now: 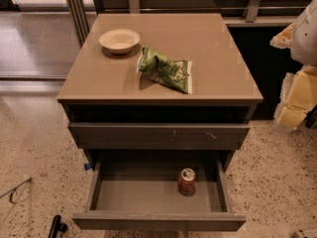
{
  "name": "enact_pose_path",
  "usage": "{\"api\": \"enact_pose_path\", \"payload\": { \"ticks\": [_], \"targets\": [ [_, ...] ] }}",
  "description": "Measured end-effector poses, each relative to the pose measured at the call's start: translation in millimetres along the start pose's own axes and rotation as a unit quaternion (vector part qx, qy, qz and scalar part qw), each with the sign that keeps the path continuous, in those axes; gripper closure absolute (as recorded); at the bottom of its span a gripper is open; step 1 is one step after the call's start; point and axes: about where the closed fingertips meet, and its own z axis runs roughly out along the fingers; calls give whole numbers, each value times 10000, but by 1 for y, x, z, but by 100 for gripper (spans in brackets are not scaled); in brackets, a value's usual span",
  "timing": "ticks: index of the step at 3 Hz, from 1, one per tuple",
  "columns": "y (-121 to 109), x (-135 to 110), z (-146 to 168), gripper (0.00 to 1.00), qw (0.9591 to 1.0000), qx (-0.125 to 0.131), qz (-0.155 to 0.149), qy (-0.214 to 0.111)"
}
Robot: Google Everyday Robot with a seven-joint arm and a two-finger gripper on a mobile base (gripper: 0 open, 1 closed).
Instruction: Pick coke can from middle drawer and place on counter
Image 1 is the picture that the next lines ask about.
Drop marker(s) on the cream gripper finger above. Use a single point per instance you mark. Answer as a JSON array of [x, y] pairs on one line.
[[283, 39], [298, 96]]

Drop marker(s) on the red coke can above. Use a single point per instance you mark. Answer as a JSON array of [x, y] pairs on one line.
[[186, 181]]

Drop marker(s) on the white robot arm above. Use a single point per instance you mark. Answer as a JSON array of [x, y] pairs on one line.
[[304, 40]]

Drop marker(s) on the grey drawer cabinet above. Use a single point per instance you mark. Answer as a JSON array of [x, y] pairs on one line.
[[106, 88]]

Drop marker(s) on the green chip bag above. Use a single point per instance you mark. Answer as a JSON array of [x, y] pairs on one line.
[[175, 74]]

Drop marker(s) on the white paper bowl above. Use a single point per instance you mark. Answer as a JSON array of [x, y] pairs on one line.
[[120, 41]]

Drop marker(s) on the black object on floor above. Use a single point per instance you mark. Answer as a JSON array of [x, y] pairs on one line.
[[58, 228]]

